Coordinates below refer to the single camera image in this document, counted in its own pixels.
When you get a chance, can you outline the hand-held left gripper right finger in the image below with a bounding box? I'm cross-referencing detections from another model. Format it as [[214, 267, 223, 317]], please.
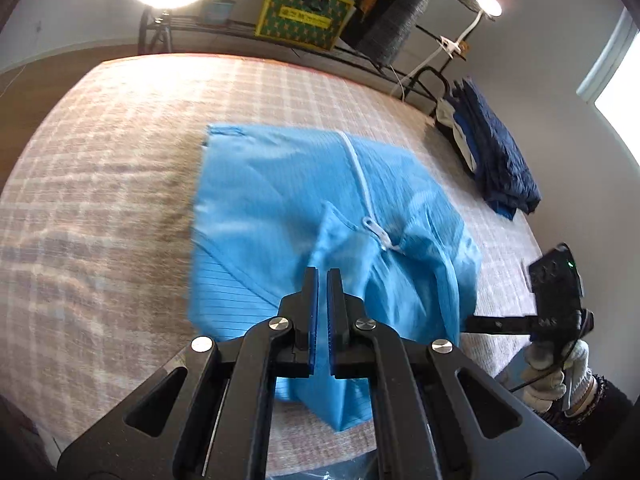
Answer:
[[326, 267, 586, 480]]

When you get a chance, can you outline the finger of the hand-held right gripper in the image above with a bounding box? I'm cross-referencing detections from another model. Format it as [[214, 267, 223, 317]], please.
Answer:
[[462, 314, 538, 336]]

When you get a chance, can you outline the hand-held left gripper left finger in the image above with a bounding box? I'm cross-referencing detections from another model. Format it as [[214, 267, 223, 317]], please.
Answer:
[[57, 266, 321, 480]]

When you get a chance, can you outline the blue pinstriped coat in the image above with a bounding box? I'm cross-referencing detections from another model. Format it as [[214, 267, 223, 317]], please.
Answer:
[[187, 122, 483, 433]]

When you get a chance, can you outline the person's right forearm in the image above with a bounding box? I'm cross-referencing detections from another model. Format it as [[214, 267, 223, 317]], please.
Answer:
[[565, 375, 636, 441]]

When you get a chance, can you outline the stack of dark blue clothes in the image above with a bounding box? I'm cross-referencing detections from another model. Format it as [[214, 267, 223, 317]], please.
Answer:
[[432, 77, 542, 221]]

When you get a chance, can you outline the person's right hand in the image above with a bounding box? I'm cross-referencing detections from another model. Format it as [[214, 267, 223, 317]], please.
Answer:
[[522, 340, 593, 413]]

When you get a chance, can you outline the clear plastic bag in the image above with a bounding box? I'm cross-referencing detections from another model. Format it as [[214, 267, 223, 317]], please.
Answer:
[[265, 455, 381, 480]]

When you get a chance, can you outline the bright window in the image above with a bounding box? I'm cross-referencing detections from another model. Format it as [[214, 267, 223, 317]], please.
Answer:
[[577, 7, 640, 166]]

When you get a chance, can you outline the pink plaid blanket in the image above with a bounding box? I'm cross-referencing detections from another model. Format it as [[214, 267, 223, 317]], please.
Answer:
[[0, 52, 546, 480]]

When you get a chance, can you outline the white clip lamp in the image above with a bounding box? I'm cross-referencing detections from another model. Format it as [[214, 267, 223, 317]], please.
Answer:
[[390, 0, 503, 98]]

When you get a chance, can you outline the grey carpeted column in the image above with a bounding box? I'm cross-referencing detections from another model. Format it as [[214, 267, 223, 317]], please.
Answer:
[[360, 0, 468, 66]]

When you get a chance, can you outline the yellow green box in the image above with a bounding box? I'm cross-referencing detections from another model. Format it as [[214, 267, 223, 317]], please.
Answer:
[[255, 0, 356, 51]]

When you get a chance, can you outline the small blue box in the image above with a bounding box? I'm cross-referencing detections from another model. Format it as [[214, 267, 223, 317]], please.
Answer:
[[207, 0, 236, 23]]

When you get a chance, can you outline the black metal rack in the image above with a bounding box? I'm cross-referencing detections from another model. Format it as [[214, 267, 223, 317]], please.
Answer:
[[139, 10, 451, 106]]

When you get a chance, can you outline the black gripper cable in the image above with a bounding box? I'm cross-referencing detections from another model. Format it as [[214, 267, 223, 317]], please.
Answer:
[[510, 340, 577, 393]]

